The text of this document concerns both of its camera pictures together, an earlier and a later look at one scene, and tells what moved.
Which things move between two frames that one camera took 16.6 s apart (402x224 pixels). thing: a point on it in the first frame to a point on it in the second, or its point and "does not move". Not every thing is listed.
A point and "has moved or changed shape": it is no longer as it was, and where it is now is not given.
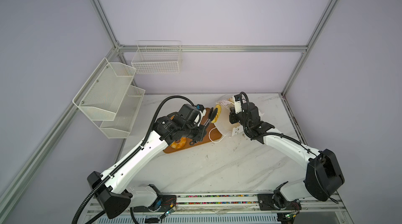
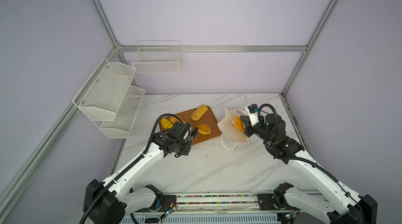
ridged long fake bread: (219, 107) has moved or changed shape
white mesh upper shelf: (100, 98) does not move
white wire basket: (156, 57) does not move
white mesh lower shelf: (121, 127) does not move
